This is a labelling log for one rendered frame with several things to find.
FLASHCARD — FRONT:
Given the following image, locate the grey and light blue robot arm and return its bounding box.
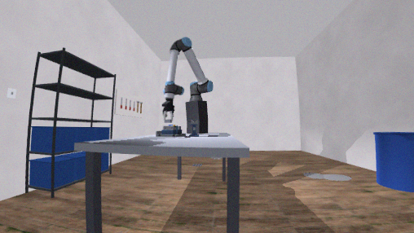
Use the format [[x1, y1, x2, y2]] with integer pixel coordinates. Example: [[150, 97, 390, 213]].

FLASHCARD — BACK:
[[163, 37, 214, 102]]

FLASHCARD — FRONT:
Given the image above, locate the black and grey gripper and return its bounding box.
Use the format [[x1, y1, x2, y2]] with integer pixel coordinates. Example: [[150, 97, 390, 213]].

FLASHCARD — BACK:
[[163, 98, 174, 121]]

